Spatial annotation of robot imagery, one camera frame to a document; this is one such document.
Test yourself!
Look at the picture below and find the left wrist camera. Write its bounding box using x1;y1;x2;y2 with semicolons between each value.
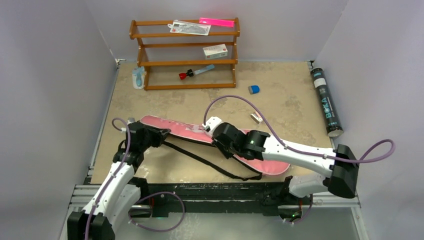
121;117;136;133

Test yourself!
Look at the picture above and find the white red small box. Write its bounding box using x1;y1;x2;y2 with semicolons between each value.
202;44;228;60

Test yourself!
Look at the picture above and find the clear plastic blister package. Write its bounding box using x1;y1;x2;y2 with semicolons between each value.
167;20;212;36

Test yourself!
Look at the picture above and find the black shuttlecock tube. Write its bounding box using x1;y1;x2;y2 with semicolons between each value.
310;67;344;138

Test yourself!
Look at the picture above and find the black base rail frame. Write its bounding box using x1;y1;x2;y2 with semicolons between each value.
67;180;360;220

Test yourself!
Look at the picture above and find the light blue glue stick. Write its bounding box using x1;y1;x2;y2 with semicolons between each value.
193;64;215;75

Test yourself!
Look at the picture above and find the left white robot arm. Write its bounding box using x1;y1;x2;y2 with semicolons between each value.
66;121;171;240

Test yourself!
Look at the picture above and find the pink racket cover bag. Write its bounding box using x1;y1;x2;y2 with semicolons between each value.
140;115;290;181

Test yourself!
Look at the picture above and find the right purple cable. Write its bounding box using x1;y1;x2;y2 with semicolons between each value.
203;95;396;226

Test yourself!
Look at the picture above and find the pink flat ruler package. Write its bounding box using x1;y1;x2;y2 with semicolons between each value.
199;17;235;28

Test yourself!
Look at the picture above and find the wooden three-tier shelf rack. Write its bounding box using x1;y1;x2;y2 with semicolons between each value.
129;17;241;91

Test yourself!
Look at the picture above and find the white pink small clip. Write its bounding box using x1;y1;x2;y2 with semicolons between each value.
250;112;263;124

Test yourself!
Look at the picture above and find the light blue packaged item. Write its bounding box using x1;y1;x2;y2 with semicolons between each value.
132;66;145;90

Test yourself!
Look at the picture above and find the blue grey eraser block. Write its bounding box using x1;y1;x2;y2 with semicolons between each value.
248;85;260;95

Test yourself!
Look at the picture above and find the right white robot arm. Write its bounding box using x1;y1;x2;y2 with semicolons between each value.
204;121;359;204

